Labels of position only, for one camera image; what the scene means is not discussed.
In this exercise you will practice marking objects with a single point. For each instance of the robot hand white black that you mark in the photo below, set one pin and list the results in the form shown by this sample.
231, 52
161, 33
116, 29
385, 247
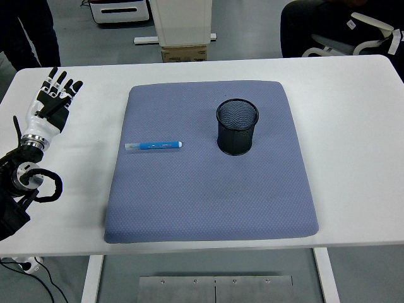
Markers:
41, 126

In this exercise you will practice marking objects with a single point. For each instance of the blue marker with white cap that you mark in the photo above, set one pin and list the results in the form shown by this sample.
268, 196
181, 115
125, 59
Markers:
154, 146

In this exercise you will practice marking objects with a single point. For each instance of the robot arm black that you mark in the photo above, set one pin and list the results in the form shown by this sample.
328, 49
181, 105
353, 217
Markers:
12, 214

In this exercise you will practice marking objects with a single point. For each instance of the black mesh pen holder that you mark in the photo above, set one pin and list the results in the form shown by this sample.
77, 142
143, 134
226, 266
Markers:
235, 142

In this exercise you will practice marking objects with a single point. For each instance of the white floor base bar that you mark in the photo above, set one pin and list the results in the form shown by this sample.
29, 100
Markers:
145, 40

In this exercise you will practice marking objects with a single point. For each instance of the white appliance with black slot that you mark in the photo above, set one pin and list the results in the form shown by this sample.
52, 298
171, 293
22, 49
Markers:
120, 14

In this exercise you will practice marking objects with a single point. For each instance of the white power strip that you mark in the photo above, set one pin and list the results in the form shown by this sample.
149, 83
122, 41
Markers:
30, 265

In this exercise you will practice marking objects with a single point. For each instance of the brown cardboard box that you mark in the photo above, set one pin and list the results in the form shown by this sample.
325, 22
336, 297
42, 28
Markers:
183, 53

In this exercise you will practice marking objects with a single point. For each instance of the white table leg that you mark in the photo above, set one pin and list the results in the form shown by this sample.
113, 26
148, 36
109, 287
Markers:
326, 277
91, 277

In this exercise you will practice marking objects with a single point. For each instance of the blue-grey textured mat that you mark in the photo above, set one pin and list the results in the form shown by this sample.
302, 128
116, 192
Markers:
189, 195

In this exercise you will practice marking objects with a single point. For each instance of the white grey office chair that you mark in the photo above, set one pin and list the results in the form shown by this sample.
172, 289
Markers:
337, 44

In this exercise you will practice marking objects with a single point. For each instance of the black garment with white tag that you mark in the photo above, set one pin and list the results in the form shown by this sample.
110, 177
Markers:
396, 39

